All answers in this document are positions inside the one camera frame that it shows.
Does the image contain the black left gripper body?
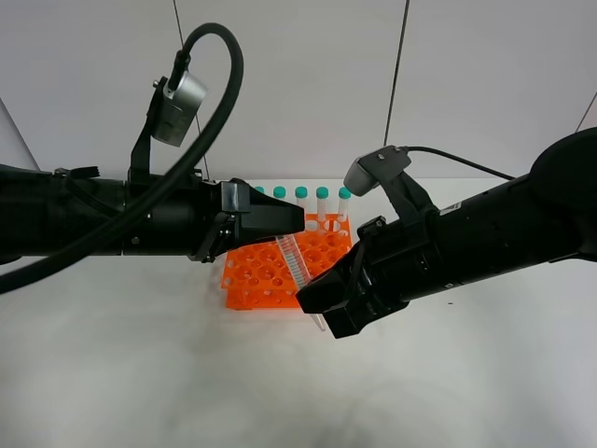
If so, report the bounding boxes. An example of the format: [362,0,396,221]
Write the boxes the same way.
[188,178,247,263]

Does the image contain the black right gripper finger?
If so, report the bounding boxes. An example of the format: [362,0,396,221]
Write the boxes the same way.
[297,242,366,314]
[323,301,382,339]

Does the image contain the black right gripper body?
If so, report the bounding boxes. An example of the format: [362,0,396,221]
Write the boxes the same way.
[348,217,448,322]

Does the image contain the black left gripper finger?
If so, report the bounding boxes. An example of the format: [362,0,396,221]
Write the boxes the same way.
[218,220,276,255]
[221,178,305,232]

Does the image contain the green capped test tube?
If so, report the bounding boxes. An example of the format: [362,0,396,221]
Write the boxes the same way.
[274,232,326,332]

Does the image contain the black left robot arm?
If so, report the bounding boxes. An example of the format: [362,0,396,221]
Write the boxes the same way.
[1,165,305,263]

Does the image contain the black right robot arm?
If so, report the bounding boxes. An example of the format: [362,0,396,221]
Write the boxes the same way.
[297,128,596,338]

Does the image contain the orange test tube rack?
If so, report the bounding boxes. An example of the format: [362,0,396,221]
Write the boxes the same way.
[221,214,353,311]

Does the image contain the thick black left cable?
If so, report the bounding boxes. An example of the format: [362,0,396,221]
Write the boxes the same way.
[0,21,245,295]

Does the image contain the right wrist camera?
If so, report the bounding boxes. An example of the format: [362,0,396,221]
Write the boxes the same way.
[343,146,411,197]

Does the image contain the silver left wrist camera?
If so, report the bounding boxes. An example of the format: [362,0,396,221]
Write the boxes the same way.
[152,69,207,147]

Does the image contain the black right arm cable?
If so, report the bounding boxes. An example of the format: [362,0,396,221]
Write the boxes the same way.
[404,146,517,181]

